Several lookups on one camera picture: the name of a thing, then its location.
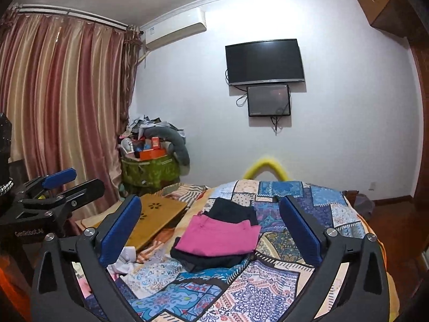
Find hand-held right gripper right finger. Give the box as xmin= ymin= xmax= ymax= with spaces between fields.
xmin=279 ymin=195 xmax=391 ymax=322

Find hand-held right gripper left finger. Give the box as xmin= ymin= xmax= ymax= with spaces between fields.
xmin=31 ymin=195 xmax=143 ymax=322

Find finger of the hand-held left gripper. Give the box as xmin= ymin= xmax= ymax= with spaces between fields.
xmin=19 ymin=168 xmax=77 ymax=199
xmin=20 ymin=178 xmax=106 ymax=213

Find pink pants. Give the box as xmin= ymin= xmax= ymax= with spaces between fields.
xmin=174 ymin=215 xmax=262 ymax=256

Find dark navy pants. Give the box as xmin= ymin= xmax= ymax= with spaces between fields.
xmin=170 ymin=197 xmax=261 ymax=273

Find white cloth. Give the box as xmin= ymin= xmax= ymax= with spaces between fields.
xmin=106 ymin=246 xmax=139 ymax=275

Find wooden lap desk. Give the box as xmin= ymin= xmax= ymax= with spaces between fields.
xmin=90 ymin=193 xmax=188 ymax=253

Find black speckled object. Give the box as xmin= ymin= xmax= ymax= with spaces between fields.
xmin=0 ymin=113 xmax=14 ymax=196

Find green fabric bag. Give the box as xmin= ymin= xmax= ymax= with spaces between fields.
xmin=120 ymin=153 xmax=182 ymax=197

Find dark bag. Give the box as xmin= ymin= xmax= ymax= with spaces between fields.
xmin=343 ymin=190 xmax=375 ymax=222

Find yellow foam tube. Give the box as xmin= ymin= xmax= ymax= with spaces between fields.
xmin=243 ymin=154 xmax=291 ymax=182

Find patchwork printed blanket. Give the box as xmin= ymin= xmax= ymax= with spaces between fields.
xmin=84 ymin=179 xmax=383 ymax=322

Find striped pink curtain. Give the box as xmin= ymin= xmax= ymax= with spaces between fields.
xmin=0 ymin=13 xmax=142 ymax=239

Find orange box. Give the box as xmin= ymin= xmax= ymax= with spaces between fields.
xmin=138 ymin=149 xmax=167 ymax=161

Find pile of clothes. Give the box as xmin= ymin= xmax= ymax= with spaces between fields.
xmin=119 ymin=114 xmax=186 ymax=148

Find grey plush pillow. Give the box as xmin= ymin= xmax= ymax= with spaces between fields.
xmin=141 ymin=126 xmax=191 ymax=175

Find small black monitor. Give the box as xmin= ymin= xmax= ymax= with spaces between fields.
xmin=247 ymin=84 xmax=291 ymax=118

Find curtain rod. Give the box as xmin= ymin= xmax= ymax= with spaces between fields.
xmin=13 ymin=3 xmax=142 ymax=35

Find white air conditioner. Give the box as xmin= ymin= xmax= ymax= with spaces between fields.
xmin=140 ymin=9 xmax=207 ymax=51

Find black monitor cable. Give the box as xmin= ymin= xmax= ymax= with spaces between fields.
xmin=270 ymin=115 xmax=283 ymax=137

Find looped black cable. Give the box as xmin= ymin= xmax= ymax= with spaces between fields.
xmin=236 ymin=85 xmax=249 ymax=107

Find black wall television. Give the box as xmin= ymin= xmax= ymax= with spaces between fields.
xmin=225 ymin=38 xmax=306 ymax=86

